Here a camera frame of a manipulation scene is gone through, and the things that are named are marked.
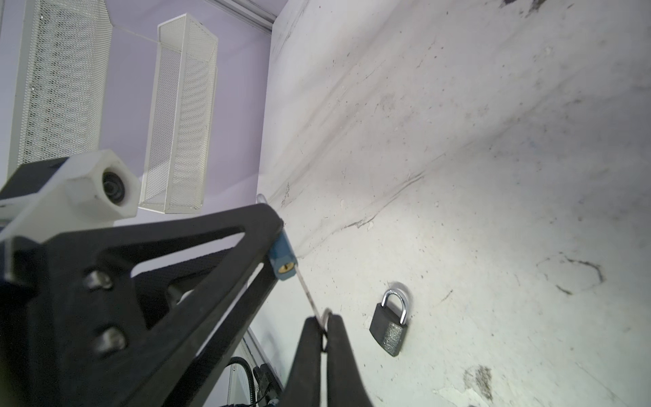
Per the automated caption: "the blue padlock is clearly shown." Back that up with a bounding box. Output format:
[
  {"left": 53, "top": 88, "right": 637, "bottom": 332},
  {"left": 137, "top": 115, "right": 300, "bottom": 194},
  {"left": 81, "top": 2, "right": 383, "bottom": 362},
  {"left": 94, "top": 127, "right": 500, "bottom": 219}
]
[{"left": 256, "top": 192, "right": 298, "bottom": 282}]

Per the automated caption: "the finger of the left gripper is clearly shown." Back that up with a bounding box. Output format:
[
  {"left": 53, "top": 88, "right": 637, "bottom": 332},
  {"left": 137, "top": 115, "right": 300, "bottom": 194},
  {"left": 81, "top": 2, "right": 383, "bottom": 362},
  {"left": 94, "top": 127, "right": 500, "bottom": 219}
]
[
  {"left": 30, "top": 203, "right": 283, "bottom": 406},
  {"left": 134, "top": 249, "right": 277, "bottom": 406}
]

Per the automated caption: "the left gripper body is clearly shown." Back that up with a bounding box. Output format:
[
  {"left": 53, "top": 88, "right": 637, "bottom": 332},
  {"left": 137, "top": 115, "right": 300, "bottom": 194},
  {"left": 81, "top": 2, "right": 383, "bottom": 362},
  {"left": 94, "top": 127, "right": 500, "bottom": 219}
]
[{"left": 1, "top": 238, "right": 66, "bottom": 406}]

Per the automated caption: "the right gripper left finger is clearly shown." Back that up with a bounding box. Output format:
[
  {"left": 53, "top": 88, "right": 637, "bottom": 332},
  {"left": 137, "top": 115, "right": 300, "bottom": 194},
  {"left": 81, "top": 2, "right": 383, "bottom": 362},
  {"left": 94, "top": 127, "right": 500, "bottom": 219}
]
[{"left": 278, "top": 317, "right": 323, "bottom": 407}]

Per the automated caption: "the white mesh shelf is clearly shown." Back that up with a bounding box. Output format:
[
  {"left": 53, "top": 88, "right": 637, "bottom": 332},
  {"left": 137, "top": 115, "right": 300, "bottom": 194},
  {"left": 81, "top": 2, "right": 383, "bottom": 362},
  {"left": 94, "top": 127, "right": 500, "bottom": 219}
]
[
  {"left": 139, "top": 14, "right": 218, "bottom": 215},
  {"left": 8, "top": 1, "right": 113, "bottom": 173}
]

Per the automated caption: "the black padlock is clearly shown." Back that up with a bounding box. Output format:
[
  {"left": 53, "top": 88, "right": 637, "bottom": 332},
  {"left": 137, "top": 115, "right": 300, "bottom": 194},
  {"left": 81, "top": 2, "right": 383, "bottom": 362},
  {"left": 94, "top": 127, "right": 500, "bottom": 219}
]
[{"left": 369, "top": 282, "right": 413, "bottom": 357}]

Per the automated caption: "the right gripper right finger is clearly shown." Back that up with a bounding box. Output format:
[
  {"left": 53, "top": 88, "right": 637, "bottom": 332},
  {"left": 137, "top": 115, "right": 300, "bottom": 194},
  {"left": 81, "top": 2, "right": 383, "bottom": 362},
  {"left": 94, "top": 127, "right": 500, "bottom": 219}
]
[{"left": 325, "top": 314, "right": 372, "bottom": 407}]

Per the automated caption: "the lower white mesh shelf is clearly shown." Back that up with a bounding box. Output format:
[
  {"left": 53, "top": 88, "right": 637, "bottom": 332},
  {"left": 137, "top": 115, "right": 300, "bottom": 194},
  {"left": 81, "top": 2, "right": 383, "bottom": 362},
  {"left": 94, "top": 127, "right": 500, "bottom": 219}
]
[{"left": 139, "top": 14, "right": 218, "bottom": 215}]

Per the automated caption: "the small silver key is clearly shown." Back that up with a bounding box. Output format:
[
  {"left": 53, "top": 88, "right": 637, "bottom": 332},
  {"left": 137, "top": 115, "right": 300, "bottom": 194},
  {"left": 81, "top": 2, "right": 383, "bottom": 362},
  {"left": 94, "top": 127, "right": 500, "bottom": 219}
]
[{"left": 296, "top": 267, "right": 332, "bottom": 332}]

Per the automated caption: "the upper white mesh shelf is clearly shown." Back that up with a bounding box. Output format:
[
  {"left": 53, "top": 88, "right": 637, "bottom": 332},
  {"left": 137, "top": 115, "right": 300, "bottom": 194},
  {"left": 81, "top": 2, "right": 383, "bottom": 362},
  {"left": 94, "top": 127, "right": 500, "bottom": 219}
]
[{"left": 8, "top": 1, "right": 113, "bottom": 173}]

